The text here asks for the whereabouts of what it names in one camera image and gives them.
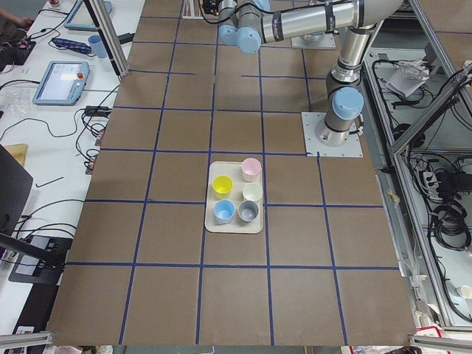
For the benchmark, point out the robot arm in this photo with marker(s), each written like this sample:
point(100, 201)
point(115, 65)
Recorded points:
point(250, 24)

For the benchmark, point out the yellow plastic cup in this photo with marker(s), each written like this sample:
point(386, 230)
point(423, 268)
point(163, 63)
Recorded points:
point(222, 186)

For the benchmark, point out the pink plastic cup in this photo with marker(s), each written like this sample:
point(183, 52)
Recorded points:
point(251, 169)

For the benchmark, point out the pale green plastic cup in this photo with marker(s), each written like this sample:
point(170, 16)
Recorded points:
point(252, 192)

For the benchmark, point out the grey plastic cup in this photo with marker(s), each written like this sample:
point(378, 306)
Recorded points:
point(248, 211)

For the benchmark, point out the blue cup on desk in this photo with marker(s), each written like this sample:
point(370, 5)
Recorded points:
point(97, 46)

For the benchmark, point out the cream plastic tray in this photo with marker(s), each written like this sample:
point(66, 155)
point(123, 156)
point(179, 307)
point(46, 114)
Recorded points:
point(232, 170)

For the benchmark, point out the near teach pendant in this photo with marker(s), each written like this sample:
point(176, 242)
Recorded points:
point(62, 83)

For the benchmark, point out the teach pendant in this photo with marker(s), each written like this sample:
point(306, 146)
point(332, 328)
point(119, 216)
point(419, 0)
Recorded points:
point(79, 19)
point(62, 83)

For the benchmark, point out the blue plaid pouch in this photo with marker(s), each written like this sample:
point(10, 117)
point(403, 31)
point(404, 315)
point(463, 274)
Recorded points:
point(66, 44)

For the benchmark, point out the black monitor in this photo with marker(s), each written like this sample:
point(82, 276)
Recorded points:
point(16, 184)

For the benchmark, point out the far teach pendant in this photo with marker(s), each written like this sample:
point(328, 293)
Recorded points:
point(79, 19)

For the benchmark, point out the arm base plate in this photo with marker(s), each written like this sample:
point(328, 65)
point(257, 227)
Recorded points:
point(322, 142)
point(319, 41)

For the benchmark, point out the white wire cup rack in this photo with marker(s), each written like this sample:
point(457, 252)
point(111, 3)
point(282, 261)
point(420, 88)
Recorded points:
point(192, 10)

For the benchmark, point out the aluminium frame post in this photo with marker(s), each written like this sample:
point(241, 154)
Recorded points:
point(103, 24)

